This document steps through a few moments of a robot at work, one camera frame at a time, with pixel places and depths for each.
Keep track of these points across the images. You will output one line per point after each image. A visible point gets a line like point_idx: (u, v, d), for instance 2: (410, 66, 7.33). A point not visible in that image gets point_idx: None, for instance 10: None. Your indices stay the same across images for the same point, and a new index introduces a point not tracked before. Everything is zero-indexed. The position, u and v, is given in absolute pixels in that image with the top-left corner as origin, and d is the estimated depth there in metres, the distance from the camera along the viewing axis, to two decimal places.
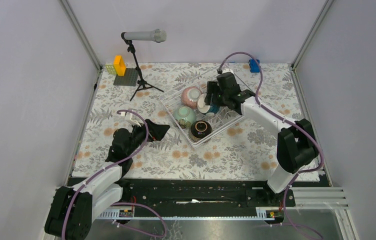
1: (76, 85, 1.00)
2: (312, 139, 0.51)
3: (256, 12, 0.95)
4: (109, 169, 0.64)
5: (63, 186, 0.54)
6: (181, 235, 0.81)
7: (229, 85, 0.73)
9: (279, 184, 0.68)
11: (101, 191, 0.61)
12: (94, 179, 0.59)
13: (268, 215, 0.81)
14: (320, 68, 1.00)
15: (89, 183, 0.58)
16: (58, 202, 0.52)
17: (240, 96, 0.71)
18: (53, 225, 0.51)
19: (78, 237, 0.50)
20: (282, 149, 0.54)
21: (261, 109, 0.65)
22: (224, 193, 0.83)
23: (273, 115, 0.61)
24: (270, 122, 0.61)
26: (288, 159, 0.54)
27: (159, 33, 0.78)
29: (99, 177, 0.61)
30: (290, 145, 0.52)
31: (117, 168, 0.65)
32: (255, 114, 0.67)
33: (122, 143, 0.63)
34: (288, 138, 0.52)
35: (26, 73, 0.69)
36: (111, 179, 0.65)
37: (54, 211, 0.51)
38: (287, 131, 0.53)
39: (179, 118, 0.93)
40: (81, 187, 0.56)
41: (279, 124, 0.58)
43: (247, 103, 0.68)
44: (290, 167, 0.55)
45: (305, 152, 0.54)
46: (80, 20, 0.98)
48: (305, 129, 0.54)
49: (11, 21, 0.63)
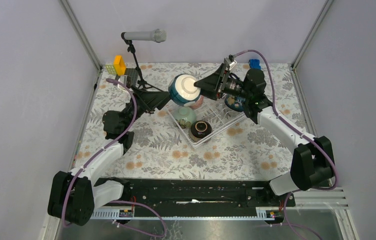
1: (76, 85, 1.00)
2: (332, 165, 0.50)
3: (255, 12, 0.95)
4: (109, 147, 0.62)
5: (59, 172, 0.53)
6: (181, 235, 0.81)
7: (255, 92, 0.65)
9: (281, 188, 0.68)
11: (102, 168, 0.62)
12: (92, 162, 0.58)
13: (268, 215, 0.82)
14: (320, 68, 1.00)
15: (88, 166, 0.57)
16: (57, 186, 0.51)
17: (257, 105, 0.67)
18: (55, 209, 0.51)
19: (80, 221, 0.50)
20: (297, 166, 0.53)
21: (279, 120, 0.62)
22: (224, 193, 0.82)
23: (290, 129, 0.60)
24: (287, 135, 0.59)
26: (303, 176, 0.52)
27: (159, 34, 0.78)
29: (97, 160, 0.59)
30: (306, 163, 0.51)
31: (118, 146, 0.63)
32: (272, 126, 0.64)
33: (112, 126, 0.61)
34: (305, 156, 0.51)
35: (26, 73, 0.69)
36: (112, 157, 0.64)
37: (55, 195, 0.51)
38: (304, 148, 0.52)
39: (179, 118, 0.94)
40: (79, 171, 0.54)
41: (297, 138, 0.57)
43: (263, 113, 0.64)
44: (302, 183, 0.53)
45: (321, 171, 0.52)
46: (79, 21, 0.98)
48: (323, 147, 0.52)
49: (12, 22, 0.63)
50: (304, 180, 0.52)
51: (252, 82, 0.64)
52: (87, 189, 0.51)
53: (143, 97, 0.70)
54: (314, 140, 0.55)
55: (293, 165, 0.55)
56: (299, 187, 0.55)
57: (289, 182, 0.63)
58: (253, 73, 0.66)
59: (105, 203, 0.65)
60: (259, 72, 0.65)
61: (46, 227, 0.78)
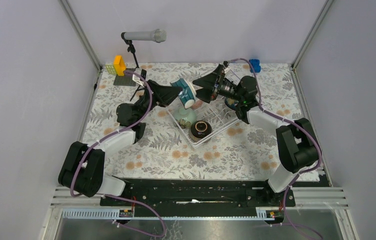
1: (76, 85, 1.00)
2: (314, 142, 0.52)
3: (256, 12, 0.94)
4: (124, 131, 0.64)
5: (75, 141, 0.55)
6: (181, 235, 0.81)
7: (247, 98, 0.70)
9: (279, 184, 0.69)
11: (114, 149, 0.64)
12: (107, 139, 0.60)
13: (268, 215, 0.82)
14: (320, 68, 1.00)
15: (103, 142, 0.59)
16: (72, 154, 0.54)
17: (247, 108, 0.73)
18: (66, 177, 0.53)
19: (88, 192, 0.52)
20: (282, 147, 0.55)
21: (263, 114, 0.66)
22: (224, 193, 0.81)
23: (273, 116, 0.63)
24: (271, 123, 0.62)
26: (288, 157, 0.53)
27: (159, 34, 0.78)
29: (111, 139, 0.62)
30: (288, 141, 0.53)
31: (130, 132, 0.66)
32: (260, 120, 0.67)
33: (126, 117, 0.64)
34: (286, 134, 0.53)
35: (25, 73, 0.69)
36: (125, 141, 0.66)
37: (69, 163, 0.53)
38: (286, 128, 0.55)
39: (179, 118, 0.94)
40: (95, 144, 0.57)
41: (279, 123, 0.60)
43: (252, 111, 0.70)
44: (289, 166, 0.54)
45: (307, 151, 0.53)
46: (79, 21, 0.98)
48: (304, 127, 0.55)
49: (11, 21, 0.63)
50: (290, 161, 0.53)
51: (244, 90, 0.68)
52: (100, 160, 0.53)
53: (158, 90, 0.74)
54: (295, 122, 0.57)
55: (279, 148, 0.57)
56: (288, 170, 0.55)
57: (285, 174, 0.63)
58: (246, 79, 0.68)
59: (106, 194, 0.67)
60: (251, 79, 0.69)
61: (46, 227, 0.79)
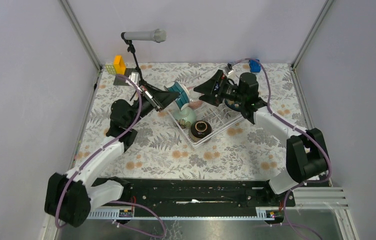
1: (76, 85, 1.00)
2: (323, 153, 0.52)
3: (256, 12, 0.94)
4: (108, 147, 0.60)
5: (54, 173, 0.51)
6: (181, 235, 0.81)
7: (250, 93, 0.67)
9: (282, 187, 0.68)
11: (99, 170, 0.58)
12: (89, 164, 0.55)
13: (268, 215, 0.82)
14: (320, 68, 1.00)
15: (84, 169, 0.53)
16: (52, 187, 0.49)
17: (254, 106, 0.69)
18: (51, 210, 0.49)
19: (76, 223, 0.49)
20: (291, 158, 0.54)
21: (273, 117, 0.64)
22: (224, 193, 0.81)
23: (284, 123, 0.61)
24: (280, 129, 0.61)
26: (297, 168, 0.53)
27: (159, 34, 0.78)
29: (95, 160, 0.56)
30: (299, 154, 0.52)
31: (117, 145, 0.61)
32: (267, 123, 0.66)
33: (119, 117, 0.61)
34: (297, 146, 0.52)
35: (25, 73, 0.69)
36: (110, 157, 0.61)
37: (51, 196, 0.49)
38: (297, 139, 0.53)
39: (179, 118, 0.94)
40: (74, 174, 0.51)
41: (290, 131, 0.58)
43: (259, 112, 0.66)
44: (297, 176, 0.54)
45: (316, 163, 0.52)
46: (79, 21, 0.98)
48: (315, 138, 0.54)
49: (11, 22, 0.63)
50: (298, 171, 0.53)
51: (245, 84, 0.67)
52: (82, 192, 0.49)
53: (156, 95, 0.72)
54: (306, 132, 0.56)
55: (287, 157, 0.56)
56: (294, 180, 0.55)
57: (289, 180, 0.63)
58: (246, 76, 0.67)
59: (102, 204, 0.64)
60: (250, 75, 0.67)
61: (46, 227, 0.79)
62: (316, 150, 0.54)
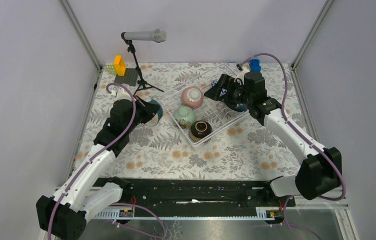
1: (76, 85, 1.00)
2: (339, 174, 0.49)
3: (256, 12, 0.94)
4: (95, 159, 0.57)
5: (41, 197, 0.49)
6: (181, 235, 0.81)
7: (257, 90, 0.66)
9: (284, 191, 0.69)
11: (91, 184, 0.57)
12: (75, 182, 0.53)
13: (268, 215, 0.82)
14: (320, 68, 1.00)
15: (71, 188, 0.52)
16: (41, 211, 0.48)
17: (265, 106, 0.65)
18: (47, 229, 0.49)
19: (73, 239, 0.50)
20: (305, 177, 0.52)
21: (287, 125, 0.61)
22: (224, 193, 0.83)
23: (300, 137, 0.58)
24: (296, 143, 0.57)
26: (309, 187, 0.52)
27: (159, 34, 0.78)
29: (82, 177, 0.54)
30: (314, 175, 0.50)
31: (105, 155, 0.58)
32: (279, 130, 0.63)
33: (117, 118, 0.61)
34: (314, 168, 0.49)
35: (25, 73, 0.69)
36: (100, 168, 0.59)
37: (43, 218, 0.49)
38: (313, 160, 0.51)
39: (179, 118, 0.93)
40: (61, 197, 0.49)
41: (306, 148, 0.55)
43: (271, 116, 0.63)
44: (307, 193, 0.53)
45: (327, 181, 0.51)
46: (79, 21, 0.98)
48: (332, 158, 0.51)
49: (12, 22, 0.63)
50: (310, 190, 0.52)
51: (251, 80, 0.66)
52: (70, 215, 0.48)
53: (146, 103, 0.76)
54: (323, 151, 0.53)
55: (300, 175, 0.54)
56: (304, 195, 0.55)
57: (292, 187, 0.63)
58: (251, 74, 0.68)
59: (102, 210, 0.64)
60: (255, 73, 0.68)
61: None
62: (329, 169, 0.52)
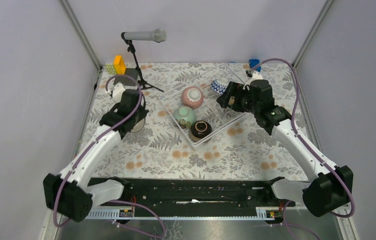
1: (76, 85, 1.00)
2: (348, 193, 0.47)
3: (256, 12, 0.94)
4: (102, 139, 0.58)
5: (47, 175, 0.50)
6: (181, 235, 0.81)
7: (264, 98, 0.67)
9: (286, 196, 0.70)
11: (96, 163, 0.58)
12: (82, 161, 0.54)
13: (268, 215, 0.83)
14: (320, 68, 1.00)
15: (77, 167, 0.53)
16: (48, 189, 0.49)
17: (273, 115, 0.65)
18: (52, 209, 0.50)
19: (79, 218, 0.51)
20: (314, 196, 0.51)
21: (297, 139, 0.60)
22: (224, 193, 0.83)
23: (311, 152, 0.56)
24: (306, 160, 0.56)
26: (319, 205, 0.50)
27: (159, 34, 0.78)
29: (88, 156, 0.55)
30: (325, 194, 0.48)
31: (111, 136, 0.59)
32: (289, 143, 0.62)
33: (127, 100, 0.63)
34: (325, 188, 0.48)
35: (25, 73, 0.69)
36: (106, 148, 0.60)
37: (49, 196, 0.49)
38: (325, 179, 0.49)
39: (179, 118, 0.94)
40: (68, 174, 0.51)
41: (317, 166, 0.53)
43: (281, 128, 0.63)
44: (316, 211, 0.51)
45: (335, 198, 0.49)
46: (79, 21, 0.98)
48: (344, 177, 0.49)
49: (12, 22, 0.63)
50: (317, 206, 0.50)
51: (258, 88, 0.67)
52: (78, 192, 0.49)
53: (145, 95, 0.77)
54: (335, 170, 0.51)
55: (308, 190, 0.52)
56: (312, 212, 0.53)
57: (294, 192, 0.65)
58: (257, 81, 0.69)
59: (102, 203, 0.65)
60: (262, 81, 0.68)
61: (46, 227, 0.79)
62: (339, 186, 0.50)
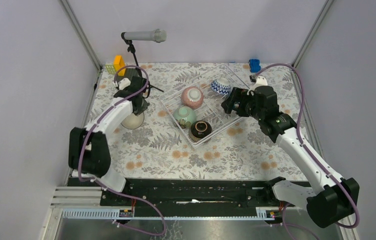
1: (76, 85, 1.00)
2: (354, 205, 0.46)
3: (256, 12, 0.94)
4: (119, 105, 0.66)
5: (74, 128, 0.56)
6: (181, 235, 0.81)
7: (268, 105, 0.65)
9: (287, 198, 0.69)
11: (114, 125, 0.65)
12: (104, 118, 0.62)
13: (268, 215, 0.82)
14: (320, 68, 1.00)
15: (101, 122, 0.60)
16: (74, 140, 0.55)
17: (278, 123, 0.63)
18: (75, 162, 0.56)
19: (99, 171, 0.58)
20: (319, 207, 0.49)
21: (302, 148, 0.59)
22: (224, 193, 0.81)
23: (316, 164, 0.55)
24: (312, 171, 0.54)
26: (323, 217, 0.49)
27: (159, 33, 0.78)
29: (108, 116, 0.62)
30: (330, 207, 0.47)
31: (126, 104, 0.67)
32: (293, 152, 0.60)
33: (137, 82, 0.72)
34: (331, 201, 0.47)
35: (25, 73, 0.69)
36: (121, 114, 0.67)
37: (74, 148, 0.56)
38: (331, 191, 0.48)
39: (179, 118, 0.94)
40: (93, 126, 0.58)
41: (323, 177, 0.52)
43: (286, 137, 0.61)
44: (320, 221, 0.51)
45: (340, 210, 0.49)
46: (79, 21, 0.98)
48: (350, 190, 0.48)
49: (12, 22, 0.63)
50: (322, 218, 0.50)
51: (262, 94, 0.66)
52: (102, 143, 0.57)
53: None
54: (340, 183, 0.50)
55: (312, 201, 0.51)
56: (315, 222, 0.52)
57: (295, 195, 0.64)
58: (262, 88, 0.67)
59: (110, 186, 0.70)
60: (267, 87, 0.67)
61: (46, 227, 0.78)
62: (344, 197, 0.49)
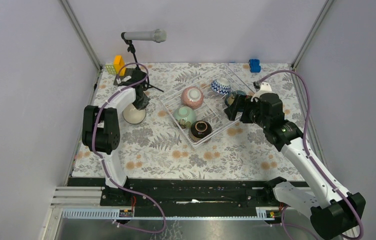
1: (76, 85, 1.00)
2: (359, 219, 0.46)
3: (256, 12, 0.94)
4: (125, 90, 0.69)
5: (87, 106, 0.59)
6: (181, 235, 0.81)
7: (274, 113, 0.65)
9: (287, 201, 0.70)
11: (122, 106, 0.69)
12: (114, 98, 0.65)
13: (268, 215, 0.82)
14: (320, 68, 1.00)
15: (111, 101, 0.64)
16: (87, 117, 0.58)
17: (284, 132, 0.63)
18: (88, 137, 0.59)
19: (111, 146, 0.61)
20: (324, 220, 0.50)
21: (308, 160, 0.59)
22: (224, 193, 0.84)
23: (322, 177, 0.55)
24: (318, 184, 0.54)
26: (326, 230, 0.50)
27: (159, 33, 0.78)
29: (117, 97, 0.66)
30: (335, 222, 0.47)
31: (131, 90, 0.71)
32: (299, 164, 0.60)
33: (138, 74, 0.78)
34: (337, 216, 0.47)
35: (25, 73, 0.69)
36: (128, 99, 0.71)
37: (87, 124, 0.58)
38: (337, 206, 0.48)
39: (179, 118, 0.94)
40: (105, 104, 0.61)
41: (329, 191, 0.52)
43: (292, 148, 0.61)
44: (324, 234, 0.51)
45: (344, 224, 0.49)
46: (79, 21, 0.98)
48: (356, 204, 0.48)
49: (11, 22, 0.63)
50: (326, 231, 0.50)
51: (267, 102, 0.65)
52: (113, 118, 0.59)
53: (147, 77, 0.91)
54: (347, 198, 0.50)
55: (317, 213, 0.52)
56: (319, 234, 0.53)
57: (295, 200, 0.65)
58: (267, 95, 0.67)
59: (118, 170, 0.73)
60: (272, 95, 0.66)
61: (46, 227, 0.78)
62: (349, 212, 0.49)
